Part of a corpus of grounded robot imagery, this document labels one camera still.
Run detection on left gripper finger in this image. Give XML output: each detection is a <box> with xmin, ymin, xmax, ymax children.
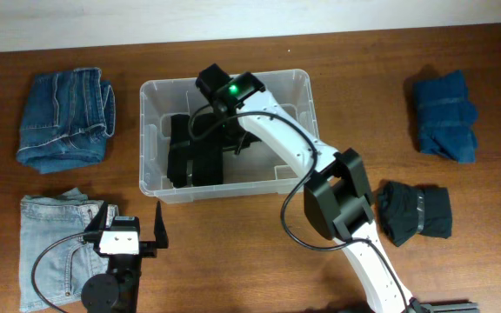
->
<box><xmin>83</xmin><ymin>202</ymin><xmax>108</xmax><ymax>242</ymax></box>
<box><xmin>153</xmin><ymin>201</ymin><xmax>169</xmax><ymax>250</ymax></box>

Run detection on black garment with bands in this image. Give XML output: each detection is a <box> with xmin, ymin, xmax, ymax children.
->
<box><xmin>167</xmin><ymin>114</ymin><xmax>224</xmax><ymax>188</ymax></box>

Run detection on dark blue jeans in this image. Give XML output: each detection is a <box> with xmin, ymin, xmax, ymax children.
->
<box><xmin>16</xmin><ymin>67</ymin><xmax>116</xmax><ymax>174</ymax></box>

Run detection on dark garment with band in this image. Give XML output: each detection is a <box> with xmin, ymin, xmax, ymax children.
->
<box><xmin>377</xmin><ymin>181</ymin><xmax>453</xmax><ymax>247</ymax></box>

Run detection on blue garment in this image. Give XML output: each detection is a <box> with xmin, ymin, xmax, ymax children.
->
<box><xmin>413</xmin><ymin>70</ymin><xmax>478</xmax><ymax>163</ymax></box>

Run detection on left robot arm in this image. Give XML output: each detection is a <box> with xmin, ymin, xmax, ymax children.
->
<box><xmin>81</xmin><ymin>203</ymin><xmax>169</xmax><ymax>313</ymax></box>

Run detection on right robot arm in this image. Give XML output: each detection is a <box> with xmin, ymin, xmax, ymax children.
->
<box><xmin>196</xmin><ymin>64</ymin><xmax>422</xmax><ymax>312</ymax></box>

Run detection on clear plastic storage bin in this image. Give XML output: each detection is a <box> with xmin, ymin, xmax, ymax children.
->
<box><xmin>139</xmin><ymin>69</ymin><xmax>319</xmax><ymax>204</ymax></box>

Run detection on light blue folded jeans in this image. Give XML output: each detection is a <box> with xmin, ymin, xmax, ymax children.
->
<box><xmin>19</xmin><ymin>188</ymin><xmax>108</xmax><ymax>312</ymax></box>

